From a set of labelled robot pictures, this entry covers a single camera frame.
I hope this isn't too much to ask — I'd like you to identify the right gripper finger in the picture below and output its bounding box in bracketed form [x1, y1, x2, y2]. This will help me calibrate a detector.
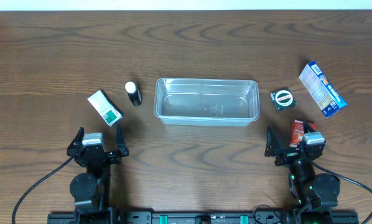
[303, 121, 314, 134]
[264, 126, 282, 157]

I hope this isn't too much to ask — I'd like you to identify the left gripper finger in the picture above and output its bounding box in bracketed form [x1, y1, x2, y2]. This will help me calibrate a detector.
[116, 123, 127, 152]
[69, 127, 85, 150]

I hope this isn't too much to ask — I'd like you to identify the red orange small box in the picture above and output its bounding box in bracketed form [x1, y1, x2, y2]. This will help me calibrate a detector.
[289, 119, 305, 147]

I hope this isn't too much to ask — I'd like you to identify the blue KoolFever box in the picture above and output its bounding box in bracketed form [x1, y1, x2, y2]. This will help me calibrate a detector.
[299, 61, 348, 118]

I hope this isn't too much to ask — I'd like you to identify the green round-label box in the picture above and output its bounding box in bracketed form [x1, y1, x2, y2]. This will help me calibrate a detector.
[270, 88, 296, 111]

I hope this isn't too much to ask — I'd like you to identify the dark bottle white cap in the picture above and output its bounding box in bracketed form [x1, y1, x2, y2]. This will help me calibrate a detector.
[124, 82, 142, 106]

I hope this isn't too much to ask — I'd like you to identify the clear plastic container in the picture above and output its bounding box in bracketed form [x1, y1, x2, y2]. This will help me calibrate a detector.
[154, 78, 259, 127]

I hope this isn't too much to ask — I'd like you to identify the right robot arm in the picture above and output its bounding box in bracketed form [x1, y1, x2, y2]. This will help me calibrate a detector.
[264, 122, 340, 210]

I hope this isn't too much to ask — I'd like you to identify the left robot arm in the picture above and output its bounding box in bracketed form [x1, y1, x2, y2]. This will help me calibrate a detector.
[67, 125, 129, 223]

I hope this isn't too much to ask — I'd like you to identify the white green Panadol box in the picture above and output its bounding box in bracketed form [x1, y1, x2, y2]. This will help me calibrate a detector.
[88, 90, 123, 126]

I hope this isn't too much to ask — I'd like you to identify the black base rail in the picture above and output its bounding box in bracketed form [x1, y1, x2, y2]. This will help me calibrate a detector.
[47, 209, 359, 224]

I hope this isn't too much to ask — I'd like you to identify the left black cable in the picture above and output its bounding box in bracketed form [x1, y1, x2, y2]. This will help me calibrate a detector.
[11, 155, 77, 224]

